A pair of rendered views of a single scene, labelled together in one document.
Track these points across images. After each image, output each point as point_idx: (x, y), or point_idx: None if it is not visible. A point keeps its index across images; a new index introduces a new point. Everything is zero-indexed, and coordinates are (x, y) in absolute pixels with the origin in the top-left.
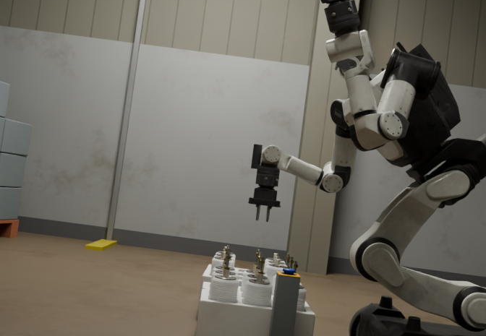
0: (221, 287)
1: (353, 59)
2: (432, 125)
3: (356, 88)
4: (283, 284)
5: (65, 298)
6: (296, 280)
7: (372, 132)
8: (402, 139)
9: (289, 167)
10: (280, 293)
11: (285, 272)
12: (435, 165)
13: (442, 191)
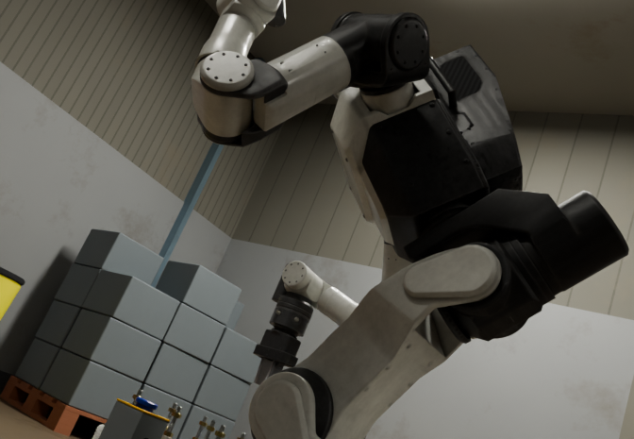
0: (96, 437)
1: None
2: (440, 158)
3: (212, 32)
4: (115, 417)
5: None
6: (137, 414)
7: (195, 84)
8: (376, 180)
9: (320, 301)
10: (106, 434)
11: (136, 403)
12: (442, 237)
13: (432, 282)
